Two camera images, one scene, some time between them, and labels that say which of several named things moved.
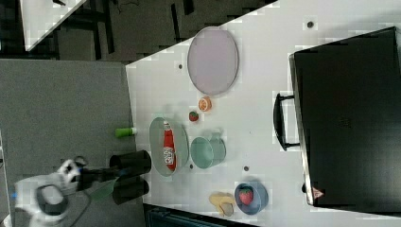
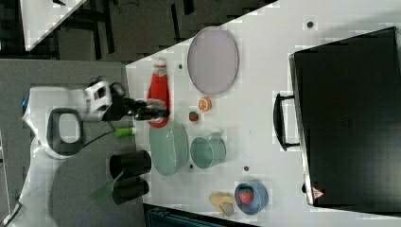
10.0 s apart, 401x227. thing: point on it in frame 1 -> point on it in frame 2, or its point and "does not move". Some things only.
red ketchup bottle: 168,147 -> 159,88
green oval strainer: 156,145 does not move
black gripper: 92,175 -> 122,106
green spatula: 103,190 does not move
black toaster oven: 345,116 does not move
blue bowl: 251,198 does not move
